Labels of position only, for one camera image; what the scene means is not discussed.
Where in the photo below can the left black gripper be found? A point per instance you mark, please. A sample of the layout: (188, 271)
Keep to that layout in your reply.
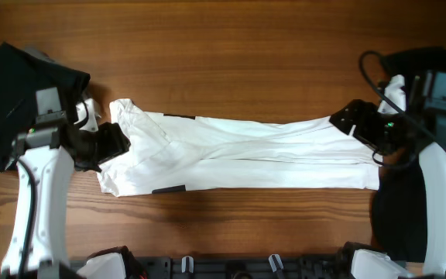
(116, 141)

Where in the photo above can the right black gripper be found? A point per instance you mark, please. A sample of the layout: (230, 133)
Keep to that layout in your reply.
(368, 113)

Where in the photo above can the white t-shirt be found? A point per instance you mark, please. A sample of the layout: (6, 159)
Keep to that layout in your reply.
(200, 153)

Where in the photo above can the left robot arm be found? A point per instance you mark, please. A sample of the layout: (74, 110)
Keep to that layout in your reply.
(65, 137)

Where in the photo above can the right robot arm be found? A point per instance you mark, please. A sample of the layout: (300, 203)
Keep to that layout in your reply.
(433, 164)

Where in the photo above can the black garment on right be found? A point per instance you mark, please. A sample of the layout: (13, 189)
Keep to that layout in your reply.
(399, 208)

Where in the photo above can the black folded garment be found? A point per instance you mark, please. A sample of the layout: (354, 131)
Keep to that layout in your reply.
(21, 76)

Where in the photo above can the grey folded garment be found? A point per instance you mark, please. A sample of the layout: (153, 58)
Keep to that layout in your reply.
(39, 54)

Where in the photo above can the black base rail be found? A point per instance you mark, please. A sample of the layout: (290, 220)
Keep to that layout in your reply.
(330, 265)

